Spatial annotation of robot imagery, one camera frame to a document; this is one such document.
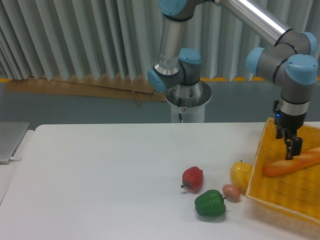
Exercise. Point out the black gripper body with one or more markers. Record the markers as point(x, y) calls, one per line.
point(289, 116)

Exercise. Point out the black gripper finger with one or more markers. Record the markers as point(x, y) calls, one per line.
point(293, 147)
point(282, 133)

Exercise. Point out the long baguette bread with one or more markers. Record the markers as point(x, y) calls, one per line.
point(281, 167)

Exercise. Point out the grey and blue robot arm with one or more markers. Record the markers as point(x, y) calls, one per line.
point(233, 38)

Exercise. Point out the yellow woven basket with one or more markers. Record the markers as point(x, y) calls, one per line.
point(296, 194)

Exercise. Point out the yellow bell pepper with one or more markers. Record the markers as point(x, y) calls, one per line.
point(240, 174)

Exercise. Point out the brown egg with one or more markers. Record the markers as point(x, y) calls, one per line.
point(231, 192)

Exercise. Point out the red bell pepper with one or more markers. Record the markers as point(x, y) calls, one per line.
point(192, 178)

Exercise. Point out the green bell pepper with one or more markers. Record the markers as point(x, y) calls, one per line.
point(210, 204)

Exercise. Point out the brown cardboard sheet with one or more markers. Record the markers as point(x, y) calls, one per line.
point(78, 88)

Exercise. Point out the silver laptop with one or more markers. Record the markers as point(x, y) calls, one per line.
point(11, 136)

